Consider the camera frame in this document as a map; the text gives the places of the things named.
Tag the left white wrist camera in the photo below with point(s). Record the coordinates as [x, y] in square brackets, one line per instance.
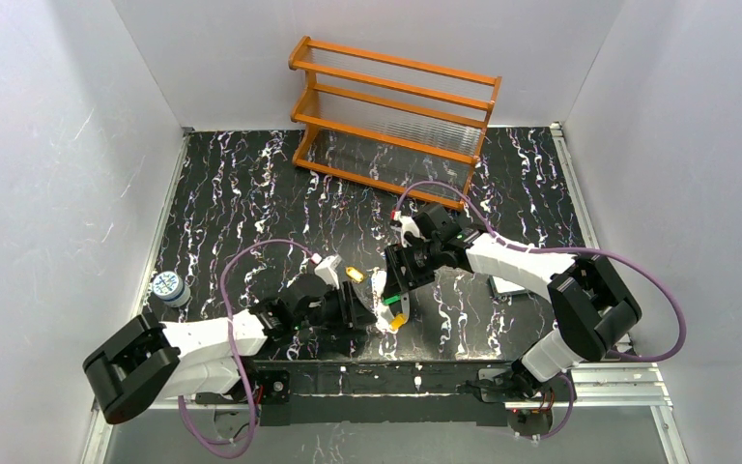
[326, 268]

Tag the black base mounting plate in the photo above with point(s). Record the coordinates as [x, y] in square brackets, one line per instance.
[307, 392]

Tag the white card box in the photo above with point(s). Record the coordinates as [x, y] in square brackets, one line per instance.
[502, 288]

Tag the green key tag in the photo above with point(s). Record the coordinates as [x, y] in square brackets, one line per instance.
[392, 300]

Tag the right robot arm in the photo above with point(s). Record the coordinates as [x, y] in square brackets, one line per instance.
[592, 305]

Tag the yellow key tag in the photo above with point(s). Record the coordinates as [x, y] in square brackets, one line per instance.
[398, 322]

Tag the orange key tag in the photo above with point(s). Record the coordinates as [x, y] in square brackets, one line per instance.
[355, 275]

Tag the orange wooden rack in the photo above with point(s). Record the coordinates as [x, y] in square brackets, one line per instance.
[391, 123]

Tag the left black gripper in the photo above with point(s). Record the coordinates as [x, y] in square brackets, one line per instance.
[346, 306]

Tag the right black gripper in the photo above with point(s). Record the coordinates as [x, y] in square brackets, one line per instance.
[398, 274]

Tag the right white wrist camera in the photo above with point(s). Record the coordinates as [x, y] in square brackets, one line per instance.
[404, 227]

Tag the silver metal keyring plate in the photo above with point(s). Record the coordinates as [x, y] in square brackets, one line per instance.
[385, 313]

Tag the blue white round tin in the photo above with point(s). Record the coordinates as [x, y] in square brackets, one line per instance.
[171, 289]

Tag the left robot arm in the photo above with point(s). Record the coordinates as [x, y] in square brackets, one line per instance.
[148, 360]

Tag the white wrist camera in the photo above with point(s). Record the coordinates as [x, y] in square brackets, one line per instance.
[404, 227]
[326, 268]

